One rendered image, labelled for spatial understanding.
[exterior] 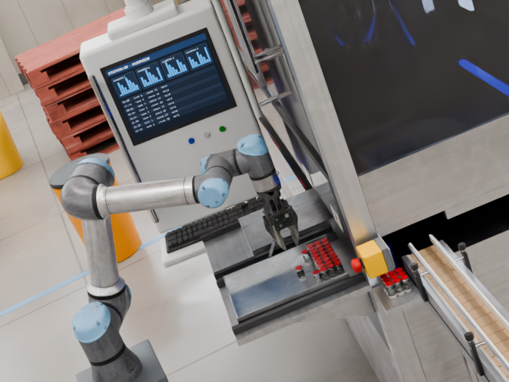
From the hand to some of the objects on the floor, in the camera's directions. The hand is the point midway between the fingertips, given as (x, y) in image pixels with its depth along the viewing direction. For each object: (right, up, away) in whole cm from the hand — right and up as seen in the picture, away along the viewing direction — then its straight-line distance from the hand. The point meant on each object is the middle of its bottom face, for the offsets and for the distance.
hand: (289, 242), depth 274 cm
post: (+54, -84, +28) cm, 104 cm away
